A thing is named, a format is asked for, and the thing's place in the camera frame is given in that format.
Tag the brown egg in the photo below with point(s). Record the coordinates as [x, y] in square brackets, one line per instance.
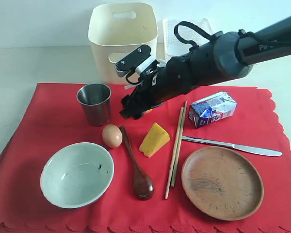
[112, 136]

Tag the stainless steel cup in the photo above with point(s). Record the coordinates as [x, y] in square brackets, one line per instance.
[95, 100]

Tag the dark wooden spoon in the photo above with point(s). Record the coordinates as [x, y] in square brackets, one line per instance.
[143, 187]

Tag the cream plastic storage bin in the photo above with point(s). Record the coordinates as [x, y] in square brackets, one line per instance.
[116, 29]

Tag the blue white milk carton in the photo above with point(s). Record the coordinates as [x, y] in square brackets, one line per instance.
[211, 109]

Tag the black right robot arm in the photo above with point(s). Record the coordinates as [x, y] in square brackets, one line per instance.
[225, 57]

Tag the white perforated plastic basket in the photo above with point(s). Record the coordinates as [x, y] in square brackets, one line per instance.
[172, 46]

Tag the round brown wooden plate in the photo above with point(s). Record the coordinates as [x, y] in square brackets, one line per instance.
[222, 183]

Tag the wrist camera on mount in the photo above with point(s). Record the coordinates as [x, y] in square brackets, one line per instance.
[138, 61]

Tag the silver table knife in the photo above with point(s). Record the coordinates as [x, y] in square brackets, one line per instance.
[248, 149]

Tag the pale green ceramic bowl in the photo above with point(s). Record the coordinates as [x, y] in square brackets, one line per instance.
[77, 175]

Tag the short wooden chopstick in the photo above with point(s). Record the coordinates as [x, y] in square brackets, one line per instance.
[178, 146]

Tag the red scalloped table cloth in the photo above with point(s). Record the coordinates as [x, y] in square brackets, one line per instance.
[55, 119]

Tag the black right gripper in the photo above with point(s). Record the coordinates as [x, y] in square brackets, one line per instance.
[175, 79]

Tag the long wooden chopstick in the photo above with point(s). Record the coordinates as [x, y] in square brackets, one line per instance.
[173, 154]

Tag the yellow cheese wedge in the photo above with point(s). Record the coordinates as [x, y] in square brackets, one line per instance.
[155, 139]

